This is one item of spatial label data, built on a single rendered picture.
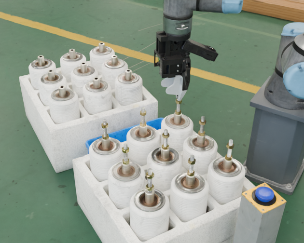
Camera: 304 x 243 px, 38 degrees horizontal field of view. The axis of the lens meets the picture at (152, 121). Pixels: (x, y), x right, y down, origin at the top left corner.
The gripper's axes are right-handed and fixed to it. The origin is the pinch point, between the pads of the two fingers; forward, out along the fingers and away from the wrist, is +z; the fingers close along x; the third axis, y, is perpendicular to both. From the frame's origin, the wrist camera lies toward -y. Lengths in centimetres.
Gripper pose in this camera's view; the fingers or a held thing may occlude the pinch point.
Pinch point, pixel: (180, 95)
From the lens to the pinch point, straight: 126.2
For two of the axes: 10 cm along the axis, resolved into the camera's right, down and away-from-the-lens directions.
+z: -0.1, 8.1, 5.8
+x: 3.0, 5.6, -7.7
